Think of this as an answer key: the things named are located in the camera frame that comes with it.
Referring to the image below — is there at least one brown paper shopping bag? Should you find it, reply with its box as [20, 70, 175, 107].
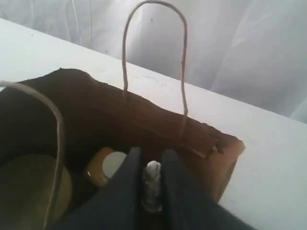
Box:
[0, 0, 246, 230]

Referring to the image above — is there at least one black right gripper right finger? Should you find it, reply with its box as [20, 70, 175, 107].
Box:
[161, 149, 242, 230]

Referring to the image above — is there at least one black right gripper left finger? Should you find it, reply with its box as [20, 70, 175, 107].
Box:
[50, 147, 142, 230]

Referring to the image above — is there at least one yellow millet bottle white cap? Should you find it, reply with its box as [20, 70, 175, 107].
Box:
[84, 147, 128, 188]

